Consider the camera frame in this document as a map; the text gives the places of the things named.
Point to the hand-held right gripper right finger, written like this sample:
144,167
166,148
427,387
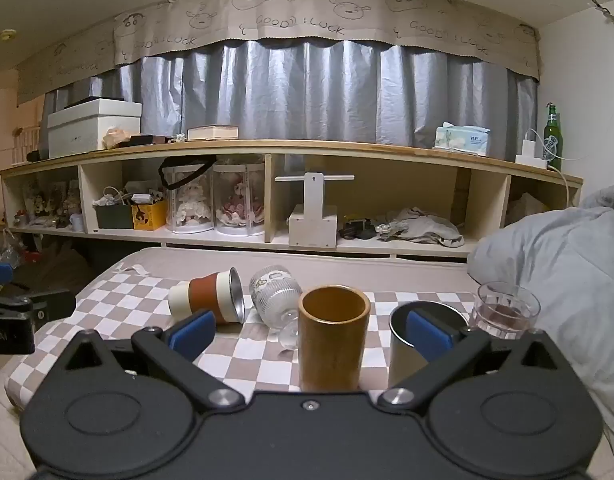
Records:
429,334

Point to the small white mug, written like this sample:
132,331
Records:
77,222

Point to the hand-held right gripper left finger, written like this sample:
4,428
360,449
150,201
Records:
193,334

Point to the black small gadget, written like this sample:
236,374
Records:
357,230

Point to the crumpled beige paper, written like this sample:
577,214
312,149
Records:
116,137

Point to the grey duvet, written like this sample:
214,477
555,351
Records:
552,270

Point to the wooden shelf unit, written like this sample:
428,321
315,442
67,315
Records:
377,150

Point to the white charger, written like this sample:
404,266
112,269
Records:
531,152

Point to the metal wall clip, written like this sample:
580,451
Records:
603,10

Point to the tissue pack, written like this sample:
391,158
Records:
462,139

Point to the checkered cloth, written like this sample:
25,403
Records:
132,305

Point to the green glass bottle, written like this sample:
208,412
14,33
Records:
552,137

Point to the white wooden railing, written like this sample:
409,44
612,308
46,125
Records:
27,145

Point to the small dark box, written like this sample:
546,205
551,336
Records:
149,140

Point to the large white box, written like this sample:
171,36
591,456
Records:
89,132

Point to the clear ribbed glass cup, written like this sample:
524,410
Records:
274,292

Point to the clear glass tumbler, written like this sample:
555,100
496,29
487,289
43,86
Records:
504,310

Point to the brown and white cup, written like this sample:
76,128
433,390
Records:
202,292

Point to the beige printed valance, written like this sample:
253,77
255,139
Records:
307,15

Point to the grey crumpled cloth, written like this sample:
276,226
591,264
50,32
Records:
427,227

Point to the group of small figurines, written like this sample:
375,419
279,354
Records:
49,202

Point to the thick book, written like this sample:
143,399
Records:
212,132

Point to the dark green box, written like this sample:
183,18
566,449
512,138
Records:
112,217

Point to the beige mattress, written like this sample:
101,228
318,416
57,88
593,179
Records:
347,267

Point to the grey curtain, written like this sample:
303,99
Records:
317,95

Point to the yellow box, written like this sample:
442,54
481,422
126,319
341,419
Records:
149,216

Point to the round ceiling fixture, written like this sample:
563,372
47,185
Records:
6,35

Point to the bamboo cup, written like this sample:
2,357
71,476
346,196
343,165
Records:
332,345

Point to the white wooden stand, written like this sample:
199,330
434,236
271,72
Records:
312,227

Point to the clear doll display dome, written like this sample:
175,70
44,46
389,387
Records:
239,205
189,205

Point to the clear plastic bag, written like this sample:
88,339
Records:
4,247

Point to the grey metal cup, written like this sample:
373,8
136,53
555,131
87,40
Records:
398,355

